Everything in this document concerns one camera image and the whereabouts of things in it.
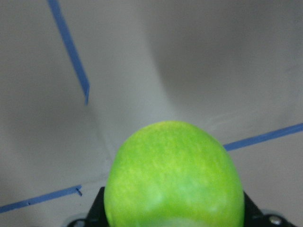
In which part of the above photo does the green apple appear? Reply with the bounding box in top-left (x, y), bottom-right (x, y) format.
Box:
top-left (104, 121), bottom-right (244, 227)

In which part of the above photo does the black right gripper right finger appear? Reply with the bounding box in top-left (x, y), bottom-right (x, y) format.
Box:
top-left (243, 192), bottom-right (264, 227)

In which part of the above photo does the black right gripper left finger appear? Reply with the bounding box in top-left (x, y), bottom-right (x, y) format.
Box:
top-left (86, 187), bottom-right (108, 227)

